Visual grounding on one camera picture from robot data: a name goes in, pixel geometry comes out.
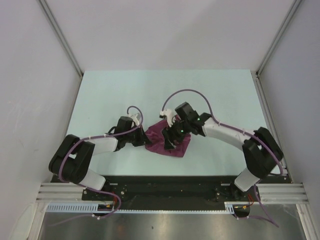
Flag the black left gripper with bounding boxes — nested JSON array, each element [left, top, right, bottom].
[[124, 124, 152, 147]]

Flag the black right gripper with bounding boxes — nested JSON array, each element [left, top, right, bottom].
[[161, 117, 191, 151]]

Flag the purple cloth napkin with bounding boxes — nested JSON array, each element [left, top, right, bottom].
[[145, 119, 191, 158]]

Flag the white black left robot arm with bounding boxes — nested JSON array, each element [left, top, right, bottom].
[[48, 113, 150, 200]]

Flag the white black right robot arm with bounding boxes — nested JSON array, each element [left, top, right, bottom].
[[159, 102, 284, 201]]

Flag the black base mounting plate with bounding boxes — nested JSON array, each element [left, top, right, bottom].
[[82, 175, 292, 210]]

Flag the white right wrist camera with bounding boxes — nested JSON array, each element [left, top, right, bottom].
[[159, 108, 176, 128]]

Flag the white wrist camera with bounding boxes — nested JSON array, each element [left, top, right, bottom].
[[159, 108, 176, 128], [127, 113, 142, 126]]

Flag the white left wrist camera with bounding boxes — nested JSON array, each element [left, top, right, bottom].
[[127, 113, 142, 126]]

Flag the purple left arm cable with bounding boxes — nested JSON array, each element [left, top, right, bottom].
[[47, 105, 144, 227]]

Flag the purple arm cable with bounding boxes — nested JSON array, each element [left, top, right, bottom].
[[47, 105, 144, 227], [162, 88, 283, 228]]

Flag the aluminium side rail right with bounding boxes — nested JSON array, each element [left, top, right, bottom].
[[253, 71, 290, 177]]

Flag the light blue cable duct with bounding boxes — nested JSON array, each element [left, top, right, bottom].
[[46, 203, 235, 215]]

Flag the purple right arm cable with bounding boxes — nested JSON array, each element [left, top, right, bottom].
[[162, 88, 283, 228]]

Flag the aluminium frame post left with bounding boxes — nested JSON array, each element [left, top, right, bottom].
[[36, 0, 84, 79]]

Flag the aluminium frame post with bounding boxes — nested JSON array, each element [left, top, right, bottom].
[[36, 0, 84, 79], [255, 0, 304, 78]]

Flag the aluminium frame post right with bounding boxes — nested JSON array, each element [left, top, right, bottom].
[[255, 0, 304, 78]]

